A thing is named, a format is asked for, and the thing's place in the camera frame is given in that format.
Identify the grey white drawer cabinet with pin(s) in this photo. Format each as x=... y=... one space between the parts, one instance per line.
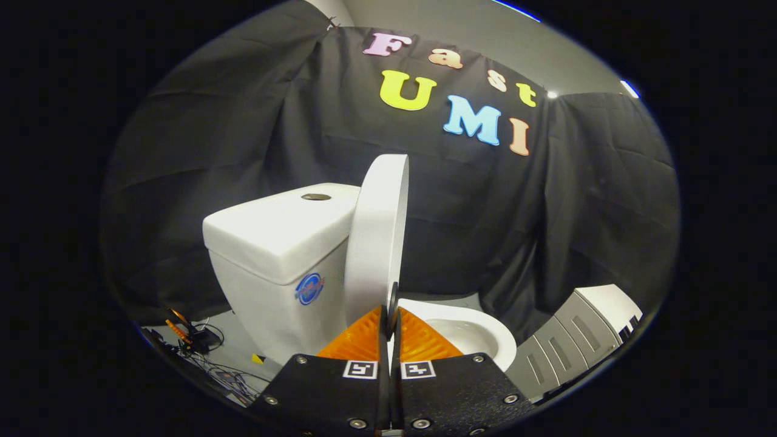
x=564 y=340

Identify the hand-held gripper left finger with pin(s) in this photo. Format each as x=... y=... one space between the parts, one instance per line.
x=328 y=394

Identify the small black box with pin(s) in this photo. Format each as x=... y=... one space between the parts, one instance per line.
x=205 y=338

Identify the black backdrop cloth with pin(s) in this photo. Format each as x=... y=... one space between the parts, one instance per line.
x=243 y=121

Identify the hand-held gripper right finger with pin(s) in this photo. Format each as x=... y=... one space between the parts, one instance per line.
x=455 y=394

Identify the white ceramic toilet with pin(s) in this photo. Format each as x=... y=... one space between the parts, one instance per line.
x=273 y=243

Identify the white toilet lid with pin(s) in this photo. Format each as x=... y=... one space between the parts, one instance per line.
x=373 y=243

